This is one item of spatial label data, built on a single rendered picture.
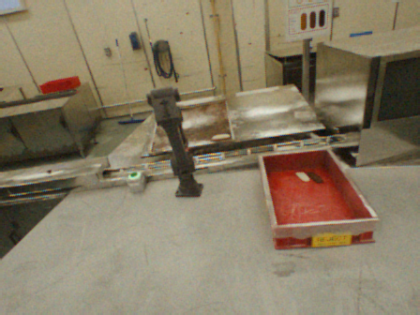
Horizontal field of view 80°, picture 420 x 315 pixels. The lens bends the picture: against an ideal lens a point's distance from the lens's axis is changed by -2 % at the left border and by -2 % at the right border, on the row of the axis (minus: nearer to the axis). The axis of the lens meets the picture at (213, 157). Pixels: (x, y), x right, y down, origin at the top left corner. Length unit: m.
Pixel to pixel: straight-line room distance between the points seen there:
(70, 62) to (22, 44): 0.82
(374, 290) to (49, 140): 3.97
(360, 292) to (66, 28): 5.32
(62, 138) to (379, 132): 3.71
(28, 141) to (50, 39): 2.04
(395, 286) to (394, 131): 0.66
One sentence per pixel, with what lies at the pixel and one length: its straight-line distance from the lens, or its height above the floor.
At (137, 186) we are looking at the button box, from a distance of 1.30.
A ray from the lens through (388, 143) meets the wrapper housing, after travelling 1.34.
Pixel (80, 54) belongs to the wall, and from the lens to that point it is 5.43.
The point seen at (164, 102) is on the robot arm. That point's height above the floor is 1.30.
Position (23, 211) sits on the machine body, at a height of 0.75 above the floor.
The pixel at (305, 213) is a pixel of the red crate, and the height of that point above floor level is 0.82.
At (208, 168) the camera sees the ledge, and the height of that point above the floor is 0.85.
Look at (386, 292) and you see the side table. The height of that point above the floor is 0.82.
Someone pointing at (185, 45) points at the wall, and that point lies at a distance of 4.93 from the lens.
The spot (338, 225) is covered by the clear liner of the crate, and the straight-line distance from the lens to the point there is 0.87.
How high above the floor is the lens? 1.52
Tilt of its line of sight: 29 degrees down
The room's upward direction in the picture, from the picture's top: 10 degrees counter-clockwise
